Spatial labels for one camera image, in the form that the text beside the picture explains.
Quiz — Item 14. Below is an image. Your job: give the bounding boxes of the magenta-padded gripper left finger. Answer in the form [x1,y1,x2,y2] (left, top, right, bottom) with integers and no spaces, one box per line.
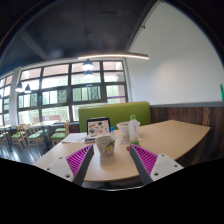
[44,143,95,187]

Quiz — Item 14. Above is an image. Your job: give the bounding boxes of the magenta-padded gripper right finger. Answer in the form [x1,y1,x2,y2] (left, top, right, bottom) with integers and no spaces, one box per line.
[129,143,184,186]

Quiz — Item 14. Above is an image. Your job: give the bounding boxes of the white green-capped drink bottle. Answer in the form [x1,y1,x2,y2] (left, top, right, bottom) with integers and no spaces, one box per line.
[128,114,141,147]

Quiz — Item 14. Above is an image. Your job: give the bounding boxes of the wooden green-seat chairs group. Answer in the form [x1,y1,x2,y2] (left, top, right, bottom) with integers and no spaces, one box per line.
[0,120,71,153]

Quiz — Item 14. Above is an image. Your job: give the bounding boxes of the white paper sheets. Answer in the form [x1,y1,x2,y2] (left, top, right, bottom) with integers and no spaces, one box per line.
[61,132,88,144]

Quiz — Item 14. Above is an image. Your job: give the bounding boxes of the wooden dining table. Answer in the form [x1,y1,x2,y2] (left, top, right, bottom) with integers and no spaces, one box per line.
[29,120,63,151]

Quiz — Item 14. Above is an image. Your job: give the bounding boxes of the white flower-print paper cup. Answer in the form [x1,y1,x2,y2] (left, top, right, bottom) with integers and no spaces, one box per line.
[95,133,116,157]

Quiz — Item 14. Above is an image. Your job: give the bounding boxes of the sticker-covered black laptop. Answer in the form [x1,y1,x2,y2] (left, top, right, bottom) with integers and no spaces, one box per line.
[86,117,112,137]

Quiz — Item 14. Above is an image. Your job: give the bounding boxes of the green upholstered booth bench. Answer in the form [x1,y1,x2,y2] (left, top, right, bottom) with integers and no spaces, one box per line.
[78,101,152,133]

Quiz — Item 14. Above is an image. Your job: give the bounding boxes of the black pendant lamps group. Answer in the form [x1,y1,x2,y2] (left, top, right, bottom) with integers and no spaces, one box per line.
[14,58,95,94]

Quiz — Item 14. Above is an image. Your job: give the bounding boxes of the long linear ceiling light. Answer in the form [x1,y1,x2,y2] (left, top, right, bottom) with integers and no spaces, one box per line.
[77,51,150,61]

